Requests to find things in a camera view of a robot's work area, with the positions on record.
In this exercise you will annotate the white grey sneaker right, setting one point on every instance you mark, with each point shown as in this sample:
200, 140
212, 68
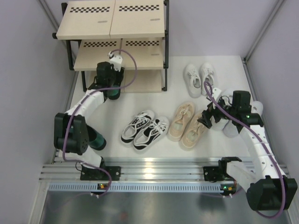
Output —
207, 73

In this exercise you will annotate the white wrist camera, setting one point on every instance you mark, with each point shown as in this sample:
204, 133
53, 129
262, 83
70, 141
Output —
115, 60
216, 94

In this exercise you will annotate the white leather sneaker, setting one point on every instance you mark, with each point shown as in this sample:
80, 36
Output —
230, 130
219, 126

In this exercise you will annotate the white grey sneaker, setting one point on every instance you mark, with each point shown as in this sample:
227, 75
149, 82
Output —
192, 81
207, 73

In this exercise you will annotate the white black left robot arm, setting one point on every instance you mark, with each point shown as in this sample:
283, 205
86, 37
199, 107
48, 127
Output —
78, 140

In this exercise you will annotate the beige lace sneaker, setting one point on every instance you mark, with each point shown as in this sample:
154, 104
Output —
193, 133
183, 116

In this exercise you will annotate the black beige shoe shelf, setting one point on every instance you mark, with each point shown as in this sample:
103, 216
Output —
138, 30

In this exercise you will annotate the green loafer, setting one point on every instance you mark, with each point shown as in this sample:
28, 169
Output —
112, 94
96, 140

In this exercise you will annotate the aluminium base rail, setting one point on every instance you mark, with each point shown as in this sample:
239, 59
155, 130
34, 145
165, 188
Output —
150, 175

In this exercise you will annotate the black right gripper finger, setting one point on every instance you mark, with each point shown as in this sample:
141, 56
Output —
215, 113
205, 119

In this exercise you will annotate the white leather sneaker left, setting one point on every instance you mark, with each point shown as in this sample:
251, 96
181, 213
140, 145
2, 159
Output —
219, 126

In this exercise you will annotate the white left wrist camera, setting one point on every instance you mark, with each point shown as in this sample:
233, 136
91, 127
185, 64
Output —
115, 60

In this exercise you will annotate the beige lace sneaker right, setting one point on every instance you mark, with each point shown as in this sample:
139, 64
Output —
193, 133

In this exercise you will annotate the aluminium frame post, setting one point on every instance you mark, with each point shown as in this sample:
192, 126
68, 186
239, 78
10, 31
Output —
264, 28
49, 14

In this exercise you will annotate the aluminium frame post right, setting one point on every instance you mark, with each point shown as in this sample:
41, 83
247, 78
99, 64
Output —
264, 28

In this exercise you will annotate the white leather sneaker right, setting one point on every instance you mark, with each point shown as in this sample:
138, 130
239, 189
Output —
230, 130

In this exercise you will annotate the black white sneaker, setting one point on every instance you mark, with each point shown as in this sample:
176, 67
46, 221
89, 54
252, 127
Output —
151, 134
140, 121

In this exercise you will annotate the white grey sneaker left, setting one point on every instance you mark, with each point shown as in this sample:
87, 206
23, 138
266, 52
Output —
192, 81

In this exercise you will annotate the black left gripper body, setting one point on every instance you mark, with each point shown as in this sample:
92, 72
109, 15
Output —
116, 77

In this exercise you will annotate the beige lace sneaker left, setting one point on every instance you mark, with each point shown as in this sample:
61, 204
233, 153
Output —
183, 116

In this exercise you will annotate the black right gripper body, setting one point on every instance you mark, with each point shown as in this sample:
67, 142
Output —
230, 110

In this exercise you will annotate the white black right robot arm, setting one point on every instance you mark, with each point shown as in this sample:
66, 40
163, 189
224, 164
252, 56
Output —
267, 187

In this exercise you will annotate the aluminium frame post left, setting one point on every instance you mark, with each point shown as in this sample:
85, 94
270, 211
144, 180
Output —
49, 14

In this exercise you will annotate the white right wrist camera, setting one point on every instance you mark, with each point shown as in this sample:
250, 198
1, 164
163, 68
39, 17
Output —
216, 94

